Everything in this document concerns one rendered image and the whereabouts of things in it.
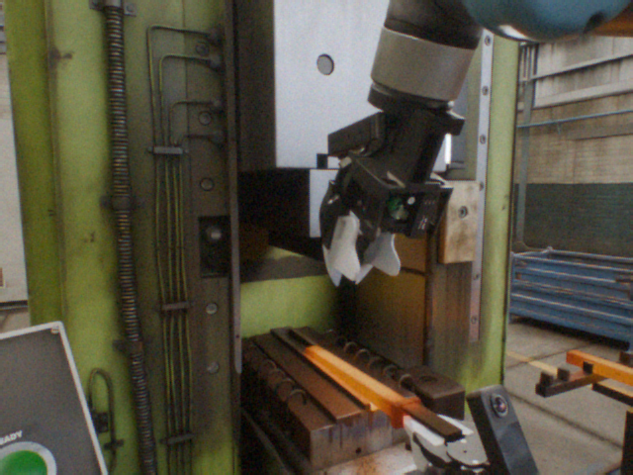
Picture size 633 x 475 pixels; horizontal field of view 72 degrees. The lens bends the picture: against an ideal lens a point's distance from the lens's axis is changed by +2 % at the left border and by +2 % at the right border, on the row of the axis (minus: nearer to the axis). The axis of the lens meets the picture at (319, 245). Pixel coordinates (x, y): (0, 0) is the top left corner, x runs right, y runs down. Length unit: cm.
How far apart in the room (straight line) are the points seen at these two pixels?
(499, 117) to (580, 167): 828
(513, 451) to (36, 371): 50
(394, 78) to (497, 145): 72
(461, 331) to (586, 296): 351
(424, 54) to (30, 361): 45
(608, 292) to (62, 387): 422
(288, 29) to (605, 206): 863
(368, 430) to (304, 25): 61
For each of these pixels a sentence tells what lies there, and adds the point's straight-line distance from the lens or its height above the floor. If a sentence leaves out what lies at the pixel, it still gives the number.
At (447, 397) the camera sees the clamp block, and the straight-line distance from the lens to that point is 84.
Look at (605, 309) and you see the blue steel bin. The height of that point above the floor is 33.
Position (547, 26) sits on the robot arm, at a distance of 24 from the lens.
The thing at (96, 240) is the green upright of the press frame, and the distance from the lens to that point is 68.
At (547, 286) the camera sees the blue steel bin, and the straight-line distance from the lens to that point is 462.
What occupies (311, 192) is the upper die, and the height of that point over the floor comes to 133.
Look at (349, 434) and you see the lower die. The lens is 74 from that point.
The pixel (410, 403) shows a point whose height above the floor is 103.
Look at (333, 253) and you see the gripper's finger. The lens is 44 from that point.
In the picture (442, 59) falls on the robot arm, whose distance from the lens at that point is 35.
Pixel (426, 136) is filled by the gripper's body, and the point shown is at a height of 138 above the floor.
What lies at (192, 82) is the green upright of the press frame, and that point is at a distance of 72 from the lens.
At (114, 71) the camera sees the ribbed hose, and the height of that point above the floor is 149.
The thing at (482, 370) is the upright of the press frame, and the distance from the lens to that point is 113.
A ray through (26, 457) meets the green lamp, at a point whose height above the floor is 110.
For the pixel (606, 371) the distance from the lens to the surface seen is 101.
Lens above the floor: 133
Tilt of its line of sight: 7 degrees down
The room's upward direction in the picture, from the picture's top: straight up
